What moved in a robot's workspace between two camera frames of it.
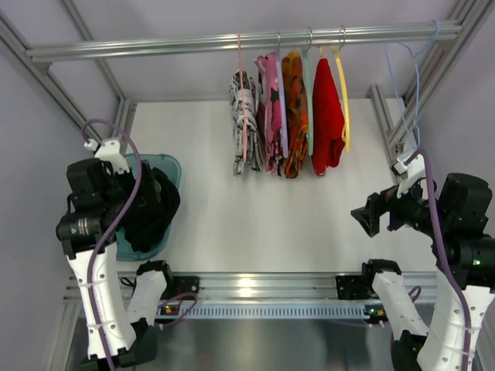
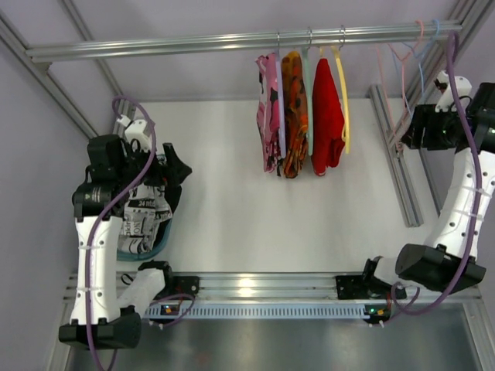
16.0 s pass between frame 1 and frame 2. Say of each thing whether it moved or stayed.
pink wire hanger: moved
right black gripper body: moved
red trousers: stayed
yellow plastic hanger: stayed
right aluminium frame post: stayed
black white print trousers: moved
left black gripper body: moved
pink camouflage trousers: stayed
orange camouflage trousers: stayed
